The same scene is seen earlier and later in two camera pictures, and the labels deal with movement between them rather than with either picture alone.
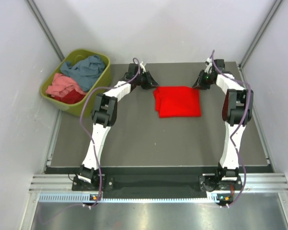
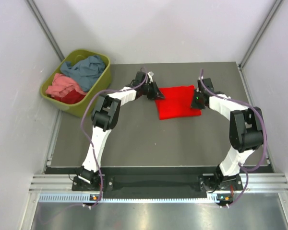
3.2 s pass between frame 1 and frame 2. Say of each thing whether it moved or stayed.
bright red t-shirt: stayed
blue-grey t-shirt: stayed
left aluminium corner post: stayed
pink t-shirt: stayed
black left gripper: moved
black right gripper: moved
